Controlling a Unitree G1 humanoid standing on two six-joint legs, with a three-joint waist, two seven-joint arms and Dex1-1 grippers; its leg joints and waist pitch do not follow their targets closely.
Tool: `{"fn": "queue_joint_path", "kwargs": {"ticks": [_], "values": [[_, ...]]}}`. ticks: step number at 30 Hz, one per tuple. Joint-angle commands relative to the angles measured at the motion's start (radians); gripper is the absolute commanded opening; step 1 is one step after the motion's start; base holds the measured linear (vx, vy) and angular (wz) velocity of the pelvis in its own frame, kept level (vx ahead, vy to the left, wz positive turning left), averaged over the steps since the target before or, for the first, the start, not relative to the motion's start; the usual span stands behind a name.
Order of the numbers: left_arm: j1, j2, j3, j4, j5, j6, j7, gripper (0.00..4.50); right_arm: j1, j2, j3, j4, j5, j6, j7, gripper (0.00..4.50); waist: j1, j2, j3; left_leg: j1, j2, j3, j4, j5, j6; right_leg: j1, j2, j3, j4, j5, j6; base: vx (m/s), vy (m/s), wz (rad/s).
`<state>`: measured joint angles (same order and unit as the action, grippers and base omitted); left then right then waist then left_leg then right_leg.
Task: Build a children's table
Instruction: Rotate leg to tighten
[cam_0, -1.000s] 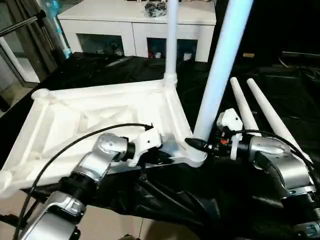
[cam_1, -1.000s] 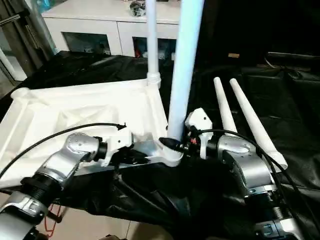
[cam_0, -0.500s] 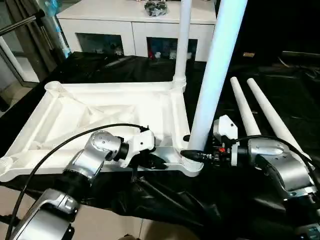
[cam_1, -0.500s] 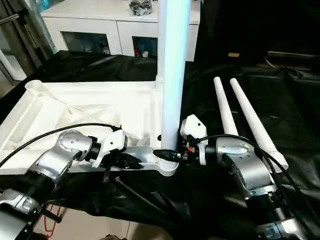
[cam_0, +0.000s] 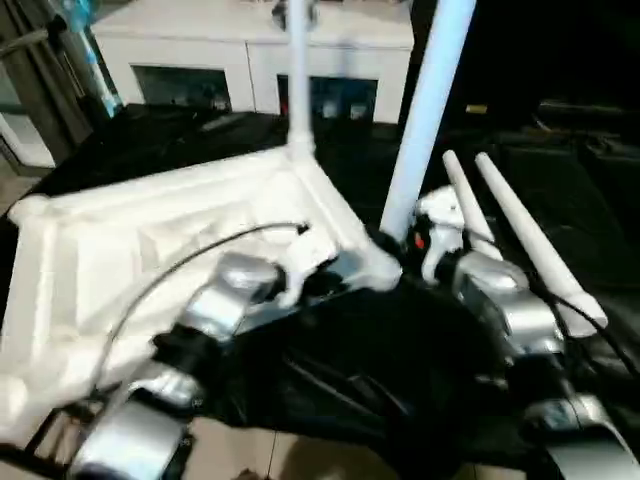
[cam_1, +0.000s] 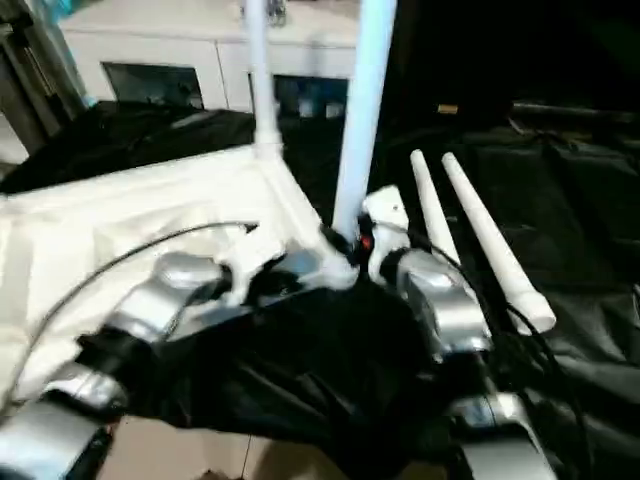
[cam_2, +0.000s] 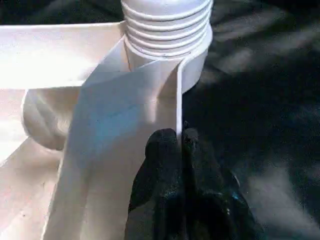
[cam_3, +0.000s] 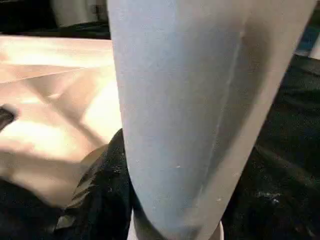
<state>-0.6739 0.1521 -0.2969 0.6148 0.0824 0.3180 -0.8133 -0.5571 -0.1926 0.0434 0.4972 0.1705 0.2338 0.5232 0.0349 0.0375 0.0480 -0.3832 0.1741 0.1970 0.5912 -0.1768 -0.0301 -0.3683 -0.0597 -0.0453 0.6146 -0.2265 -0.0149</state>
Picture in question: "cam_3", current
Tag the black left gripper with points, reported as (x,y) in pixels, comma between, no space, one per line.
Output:
(7,117)

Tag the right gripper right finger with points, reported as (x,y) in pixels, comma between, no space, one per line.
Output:
(270,215)

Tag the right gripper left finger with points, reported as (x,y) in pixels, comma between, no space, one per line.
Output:
(105,195)

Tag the white plastic table top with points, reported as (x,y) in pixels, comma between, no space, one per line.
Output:
(50,100)

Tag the white plastic table leg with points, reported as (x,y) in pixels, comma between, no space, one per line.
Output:
(187,100)

